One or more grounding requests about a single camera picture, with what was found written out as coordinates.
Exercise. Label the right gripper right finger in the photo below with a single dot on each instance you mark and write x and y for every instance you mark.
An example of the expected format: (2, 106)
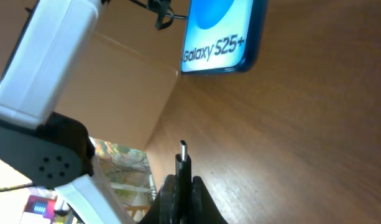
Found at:
(203, 209)

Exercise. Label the blue Galaxy smartphone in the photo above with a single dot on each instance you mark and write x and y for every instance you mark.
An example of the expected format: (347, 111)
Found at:
(222, 36)

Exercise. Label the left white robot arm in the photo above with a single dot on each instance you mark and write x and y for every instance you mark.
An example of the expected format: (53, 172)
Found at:
(53, 150)

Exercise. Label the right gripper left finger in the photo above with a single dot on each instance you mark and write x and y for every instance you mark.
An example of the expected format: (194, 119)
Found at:
(162, 211)

